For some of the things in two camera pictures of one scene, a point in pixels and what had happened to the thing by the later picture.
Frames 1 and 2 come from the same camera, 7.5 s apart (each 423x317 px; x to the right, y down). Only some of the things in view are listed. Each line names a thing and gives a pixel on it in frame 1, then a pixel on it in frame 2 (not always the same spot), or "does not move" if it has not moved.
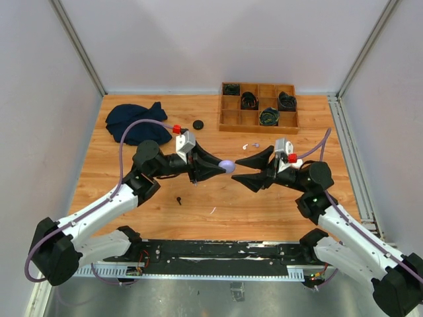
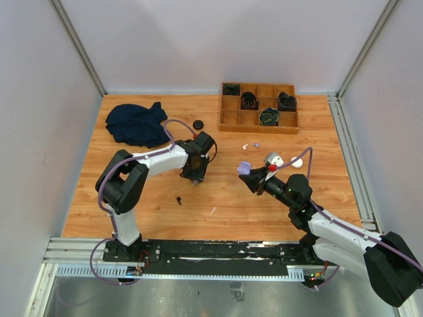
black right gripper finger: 258,160 -> 260,173
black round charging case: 197,125 does not move
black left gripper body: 192,159 does not move
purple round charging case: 229,166 -> 244,168
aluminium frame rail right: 357,172 does not move
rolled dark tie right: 286,102 does not move
